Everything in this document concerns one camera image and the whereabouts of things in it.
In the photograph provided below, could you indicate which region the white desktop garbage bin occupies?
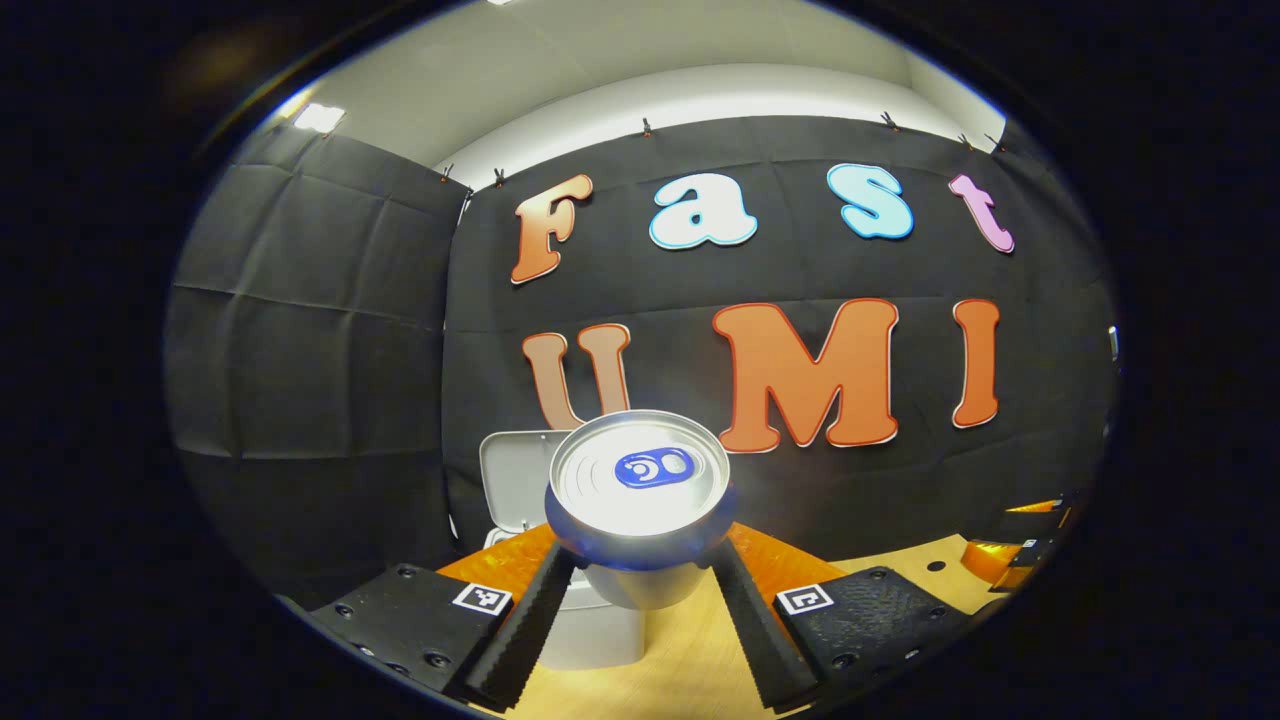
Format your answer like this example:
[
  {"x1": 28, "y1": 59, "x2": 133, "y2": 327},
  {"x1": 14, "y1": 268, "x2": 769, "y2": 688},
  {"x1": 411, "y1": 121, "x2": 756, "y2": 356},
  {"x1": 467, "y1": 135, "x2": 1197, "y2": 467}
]
[{"x1": 478, "y1": 430, "x2": 651, "y2": 671}]

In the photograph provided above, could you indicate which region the black backdrop cloth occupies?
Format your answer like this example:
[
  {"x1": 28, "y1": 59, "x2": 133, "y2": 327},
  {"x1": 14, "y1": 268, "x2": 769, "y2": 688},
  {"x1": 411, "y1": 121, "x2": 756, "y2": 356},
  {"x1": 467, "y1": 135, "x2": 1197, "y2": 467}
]
[{"x1": 165, "y1": 115, "x2": 1119, "y2": 601}]

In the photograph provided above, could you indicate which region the row of cloth clips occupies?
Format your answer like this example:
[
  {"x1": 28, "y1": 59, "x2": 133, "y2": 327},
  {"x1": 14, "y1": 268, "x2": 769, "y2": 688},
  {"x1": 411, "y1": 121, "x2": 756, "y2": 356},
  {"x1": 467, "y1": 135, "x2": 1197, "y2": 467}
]
[{"x1": 438, "y1": 112, "x2": 1006, "y2": 191}]

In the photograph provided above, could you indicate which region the ceiling light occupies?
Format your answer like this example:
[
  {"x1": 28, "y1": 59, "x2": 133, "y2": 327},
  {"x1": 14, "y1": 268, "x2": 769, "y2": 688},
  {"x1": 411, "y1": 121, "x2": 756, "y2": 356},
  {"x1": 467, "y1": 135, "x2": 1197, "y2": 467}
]
[{"x1": 292, "y1": 102, "x2": 347, "y2": 136}]

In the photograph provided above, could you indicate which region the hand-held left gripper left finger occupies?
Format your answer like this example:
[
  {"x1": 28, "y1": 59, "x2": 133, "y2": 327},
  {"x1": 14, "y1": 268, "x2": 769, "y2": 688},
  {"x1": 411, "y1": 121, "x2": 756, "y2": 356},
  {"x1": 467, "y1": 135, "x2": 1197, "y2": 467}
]
[{"x1": 308, "y1": 520, "x2": 579, "y2": 713}]

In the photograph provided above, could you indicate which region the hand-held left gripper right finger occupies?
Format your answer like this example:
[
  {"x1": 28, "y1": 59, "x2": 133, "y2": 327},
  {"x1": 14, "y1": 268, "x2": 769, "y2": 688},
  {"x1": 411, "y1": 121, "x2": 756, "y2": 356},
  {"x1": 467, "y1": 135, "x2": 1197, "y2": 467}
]
[{"x1": 708, "y1": 520, "x2": 976, "y2": 713}]

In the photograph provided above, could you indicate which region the blue pop can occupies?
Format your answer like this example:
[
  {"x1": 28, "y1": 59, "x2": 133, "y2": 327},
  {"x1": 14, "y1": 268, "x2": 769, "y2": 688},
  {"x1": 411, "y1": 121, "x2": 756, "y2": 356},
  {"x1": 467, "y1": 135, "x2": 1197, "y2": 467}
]
[{"x1": 544, "y1": 409, "x2": 739, "y2": 611}]

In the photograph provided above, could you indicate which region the wooden desktop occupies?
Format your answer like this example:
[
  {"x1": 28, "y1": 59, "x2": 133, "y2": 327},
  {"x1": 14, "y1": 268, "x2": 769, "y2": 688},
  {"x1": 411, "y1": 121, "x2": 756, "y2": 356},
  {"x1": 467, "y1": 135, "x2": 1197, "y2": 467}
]
[{"x1": 470, "y1": 533, "x2": 1001, "y2": 720}]

